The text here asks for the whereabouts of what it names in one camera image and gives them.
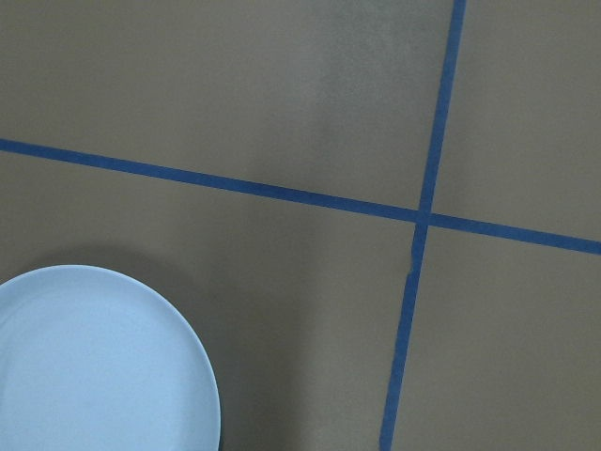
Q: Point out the light blue plate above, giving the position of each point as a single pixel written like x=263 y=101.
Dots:
x=92 y=359

